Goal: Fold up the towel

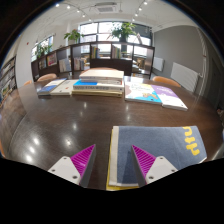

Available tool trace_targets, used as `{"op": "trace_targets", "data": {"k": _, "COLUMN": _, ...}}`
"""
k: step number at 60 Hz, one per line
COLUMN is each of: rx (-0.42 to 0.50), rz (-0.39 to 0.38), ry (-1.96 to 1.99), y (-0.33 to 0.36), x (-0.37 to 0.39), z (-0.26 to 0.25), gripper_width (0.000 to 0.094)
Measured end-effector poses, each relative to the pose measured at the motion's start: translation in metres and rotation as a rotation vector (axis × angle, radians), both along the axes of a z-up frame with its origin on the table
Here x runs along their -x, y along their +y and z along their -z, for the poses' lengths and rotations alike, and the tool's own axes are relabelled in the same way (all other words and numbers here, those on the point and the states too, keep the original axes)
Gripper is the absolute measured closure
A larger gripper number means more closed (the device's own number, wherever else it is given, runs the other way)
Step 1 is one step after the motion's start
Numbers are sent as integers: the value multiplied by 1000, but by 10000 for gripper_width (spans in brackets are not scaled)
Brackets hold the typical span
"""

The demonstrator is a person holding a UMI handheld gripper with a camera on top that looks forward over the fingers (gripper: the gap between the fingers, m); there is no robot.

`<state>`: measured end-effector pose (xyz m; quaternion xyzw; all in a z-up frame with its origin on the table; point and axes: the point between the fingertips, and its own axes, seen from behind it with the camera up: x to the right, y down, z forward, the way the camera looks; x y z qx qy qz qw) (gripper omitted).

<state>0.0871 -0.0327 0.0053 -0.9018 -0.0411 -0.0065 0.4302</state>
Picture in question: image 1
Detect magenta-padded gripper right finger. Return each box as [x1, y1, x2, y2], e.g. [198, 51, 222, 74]
[131, 144, 179, 188]

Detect small potted plant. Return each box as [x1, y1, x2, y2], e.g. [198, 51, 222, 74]
[63, 29, 84, 45]

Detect large potted plant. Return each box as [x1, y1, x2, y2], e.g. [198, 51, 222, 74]
[109, 21, 138, 43]

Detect stack of books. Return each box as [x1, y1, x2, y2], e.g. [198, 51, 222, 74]
[71, 68, 125, 98]

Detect cream white book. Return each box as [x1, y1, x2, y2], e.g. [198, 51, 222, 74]
[50, 79, 79, 97]

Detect small white radiator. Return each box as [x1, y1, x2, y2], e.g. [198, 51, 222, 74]
[152, 56, 165, 72]

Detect grey towel with yellow print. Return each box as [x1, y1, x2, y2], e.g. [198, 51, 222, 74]
[105, 125, 208, 192]

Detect large white radiator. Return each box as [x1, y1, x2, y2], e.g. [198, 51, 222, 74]
[170, 61, 200, 93]

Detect potted plant by window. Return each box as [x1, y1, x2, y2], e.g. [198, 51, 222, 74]
[34, 41, 51, 58]

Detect ceiling spot lights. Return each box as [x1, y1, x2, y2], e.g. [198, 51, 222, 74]
[54, 0, 149, 23]

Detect dark open shelf unit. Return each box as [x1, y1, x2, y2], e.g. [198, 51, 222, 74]
[30, 41, 156, 81]

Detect tall wall bookshelf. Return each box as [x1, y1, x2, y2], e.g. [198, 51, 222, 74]
[0, 54, 18, 101]

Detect white illustrated book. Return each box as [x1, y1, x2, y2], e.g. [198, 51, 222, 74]
[124, 82, 163, 106]

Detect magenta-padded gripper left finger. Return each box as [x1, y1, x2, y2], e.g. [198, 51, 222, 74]
[48, 143, 98, 188]

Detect ceiling air conditioner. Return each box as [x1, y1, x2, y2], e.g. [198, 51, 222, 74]
[93, 2, 118, 14]

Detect purple and white book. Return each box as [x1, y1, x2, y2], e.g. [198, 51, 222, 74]
[151, 84, 189, 112]

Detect dark blue book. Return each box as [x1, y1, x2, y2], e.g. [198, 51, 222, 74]
[37, 79, 67, 97]

